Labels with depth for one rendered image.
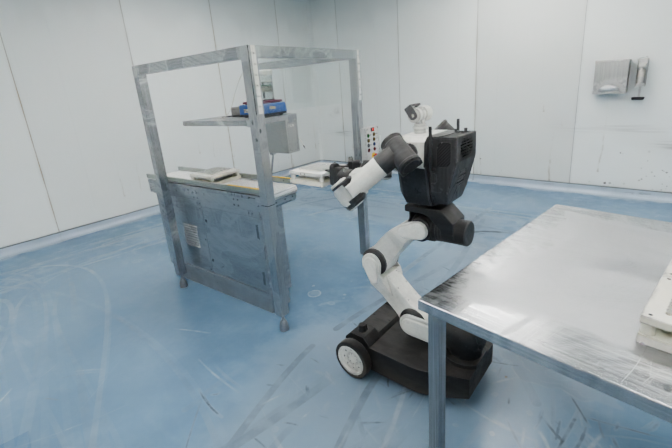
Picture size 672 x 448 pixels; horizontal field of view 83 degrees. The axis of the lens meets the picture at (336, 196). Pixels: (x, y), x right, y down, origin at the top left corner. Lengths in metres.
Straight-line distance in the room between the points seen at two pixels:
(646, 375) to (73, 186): 5.08
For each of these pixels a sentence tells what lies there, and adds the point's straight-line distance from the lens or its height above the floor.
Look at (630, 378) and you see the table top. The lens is 1.05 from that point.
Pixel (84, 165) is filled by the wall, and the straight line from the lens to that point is 5.25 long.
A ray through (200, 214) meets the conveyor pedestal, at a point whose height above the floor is 0.62.
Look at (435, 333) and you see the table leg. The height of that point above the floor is 0.72.
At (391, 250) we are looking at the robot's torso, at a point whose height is 0.64.
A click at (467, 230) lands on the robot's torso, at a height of 0.81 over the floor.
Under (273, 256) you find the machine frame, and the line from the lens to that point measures 2.26.
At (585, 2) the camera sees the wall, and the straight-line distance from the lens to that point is 5.28.
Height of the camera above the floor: 1.44
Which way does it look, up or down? 16 degrees down
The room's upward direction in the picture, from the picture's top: 4 degrees counter-clockwise
